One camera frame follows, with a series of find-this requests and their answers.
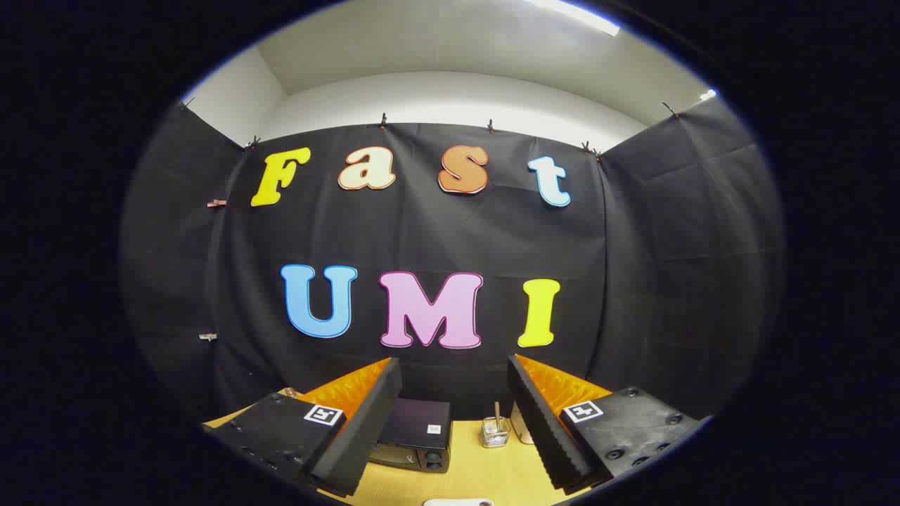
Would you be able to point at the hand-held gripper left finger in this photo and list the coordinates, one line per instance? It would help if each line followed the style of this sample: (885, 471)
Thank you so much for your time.
(365, 429)

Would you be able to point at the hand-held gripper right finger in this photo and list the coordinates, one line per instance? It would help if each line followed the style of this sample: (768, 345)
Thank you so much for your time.
(545, 429)

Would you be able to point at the black toaster oven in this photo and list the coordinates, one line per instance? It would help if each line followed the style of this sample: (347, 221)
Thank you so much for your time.
(415, 425)

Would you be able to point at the white square plate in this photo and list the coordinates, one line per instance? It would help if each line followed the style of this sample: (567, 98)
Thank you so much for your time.
(457, 502)

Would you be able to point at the cream bread toaster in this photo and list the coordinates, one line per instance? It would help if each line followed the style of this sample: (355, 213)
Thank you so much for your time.
(522, 429)

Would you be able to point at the wooden stick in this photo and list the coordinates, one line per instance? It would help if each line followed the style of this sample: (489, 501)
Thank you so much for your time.
(497, 411)

